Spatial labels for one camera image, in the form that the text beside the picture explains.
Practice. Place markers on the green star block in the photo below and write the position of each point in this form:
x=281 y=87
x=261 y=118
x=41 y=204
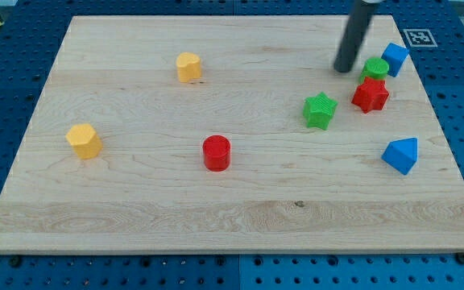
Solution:
x=319 y=110

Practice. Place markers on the yellow heart block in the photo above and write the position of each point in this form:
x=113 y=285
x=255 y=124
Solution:
x=188 y=66

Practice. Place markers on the yellow hexagon block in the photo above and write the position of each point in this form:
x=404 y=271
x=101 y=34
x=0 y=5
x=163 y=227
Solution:
x=84 y=140

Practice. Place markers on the red star block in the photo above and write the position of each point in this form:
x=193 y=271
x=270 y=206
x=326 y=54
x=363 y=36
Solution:
x=371 y=95

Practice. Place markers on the blue triangular prism block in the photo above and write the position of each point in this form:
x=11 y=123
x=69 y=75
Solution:
x=401 y=154

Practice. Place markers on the blue cube block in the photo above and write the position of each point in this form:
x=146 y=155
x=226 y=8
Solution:
x=395 y=55

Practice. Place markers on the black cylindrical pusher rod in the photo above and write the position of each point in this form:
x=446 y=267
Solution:
x=354 y=34

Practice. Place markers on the red cylinder block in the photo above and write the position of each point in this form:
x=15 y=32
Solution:
x=217 y=153

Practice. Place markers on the green cylinder block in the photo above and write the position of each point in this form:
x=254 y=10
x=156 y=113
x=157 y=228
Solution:
x=375 y=68

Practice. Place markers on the white fiducial marker tag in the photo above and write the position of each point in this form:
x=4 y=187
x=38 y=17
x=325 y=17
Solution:
x=420 y=38

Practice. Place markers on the wooden board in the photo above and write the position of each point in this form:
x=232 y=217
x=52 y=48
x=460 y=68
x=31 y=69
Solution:
x=289 y=188

